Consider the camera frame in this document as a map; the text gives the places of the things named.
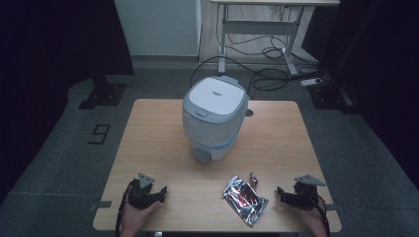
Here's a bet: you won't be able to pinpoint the white power strip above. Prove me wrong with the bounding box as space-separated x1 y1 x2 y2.
299 77 324 88

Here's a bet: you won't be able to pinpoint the white panel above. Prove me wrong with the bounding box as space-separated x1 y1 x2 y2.
114 0 203 58

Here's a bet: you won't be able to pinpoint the black floor cables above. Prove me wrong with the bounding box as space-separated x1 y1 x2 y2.
189 4 328 97

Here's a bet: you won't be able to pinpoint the white metal-frame desk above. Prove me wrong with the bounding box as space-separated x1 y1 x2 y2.
210 0 341 76

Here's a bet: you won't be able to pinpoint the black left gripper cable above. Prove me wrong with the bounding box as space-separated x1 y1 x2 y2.
115 178 138 237

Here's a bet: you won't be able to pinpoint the person's right hand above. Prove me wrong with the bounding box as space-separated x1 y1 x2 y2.
297 197 328 237

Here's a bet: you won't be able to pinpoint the crumpled silver foil packet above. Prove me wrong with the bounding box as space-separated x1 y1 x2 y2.
221 175 270 227

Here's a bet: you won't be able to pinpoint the dark curtain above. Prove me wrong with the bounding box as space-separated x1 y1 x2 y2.
0 0 135 205
300 0 419 192

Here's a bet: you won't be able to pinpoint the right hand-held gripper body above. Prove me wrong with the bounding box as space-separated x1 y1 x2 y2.
284 174 327 211

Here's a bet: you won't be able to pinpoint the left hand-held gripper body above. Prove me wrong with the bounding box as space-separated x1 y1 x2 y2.
126 172 162 210

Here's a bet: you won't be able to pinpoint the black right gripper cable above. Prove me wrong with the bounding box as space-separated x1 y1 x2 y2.
307 192 332 237

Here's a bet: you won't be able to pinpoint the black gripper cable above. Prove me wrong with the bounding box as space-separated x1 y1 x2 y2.
115 178 138 237
307 192 332 237

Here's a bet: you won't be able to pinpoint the black stand base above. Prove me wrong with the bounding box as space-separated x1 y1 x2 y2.
307 82 360 116
78 76 128 111

